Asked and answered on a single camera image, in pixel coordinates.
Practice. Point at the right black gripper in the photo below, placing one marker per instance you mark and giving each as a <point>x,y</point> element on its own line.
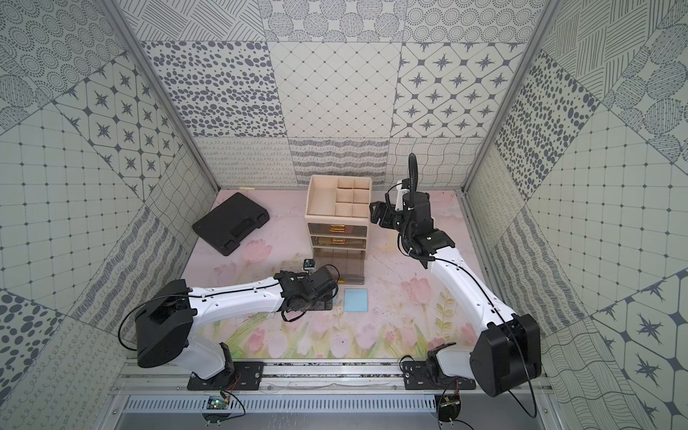
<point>381,206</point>

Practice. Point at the blue sticky pad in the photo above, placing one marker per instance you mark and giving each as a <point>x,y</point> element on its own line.
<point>356,300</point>

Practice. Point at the clear grey drawer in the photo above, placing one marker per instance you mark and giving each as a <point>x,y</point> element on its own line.
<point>343,243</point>
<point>337,230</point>
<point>346,264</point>

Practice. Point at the beige desktop drawer organizer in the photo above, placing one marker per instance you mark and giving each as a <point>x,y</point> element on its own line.
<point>339,200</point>

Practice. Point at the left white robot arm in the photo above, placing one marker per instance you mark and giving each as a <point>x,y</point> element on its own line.
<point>167,325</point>

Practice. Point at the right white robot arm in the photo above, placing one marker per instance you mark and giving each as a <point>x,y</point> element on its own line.
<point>507,353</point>

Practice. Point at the black plastic tool case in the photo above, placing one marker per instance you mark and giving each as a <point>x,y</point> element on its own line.
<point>226,226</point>

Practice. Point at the green circuit board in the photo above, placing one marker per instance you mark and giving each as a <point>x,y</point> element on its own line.
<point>216,403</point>

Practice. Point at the black round connector box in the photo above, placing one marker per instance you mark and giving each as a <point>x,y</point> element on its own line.
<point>447,407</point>

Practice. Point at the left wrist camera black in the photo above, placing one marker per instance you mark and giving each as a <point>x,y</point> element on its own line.
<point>322,282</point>

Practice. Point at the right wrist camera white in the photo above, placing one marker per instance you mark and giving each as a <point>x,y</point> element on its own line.
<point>400,192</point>

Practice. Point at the aluminium mounting rail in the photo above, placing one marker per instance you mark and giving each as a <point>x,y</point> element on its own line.
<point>272,376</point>

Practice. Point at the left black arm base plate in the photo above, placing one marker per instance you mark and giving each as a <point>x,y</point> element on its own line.
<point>231,376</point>

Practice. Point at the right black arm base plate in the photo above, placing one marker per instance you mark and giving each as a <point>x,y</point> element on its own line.
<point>418,376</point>

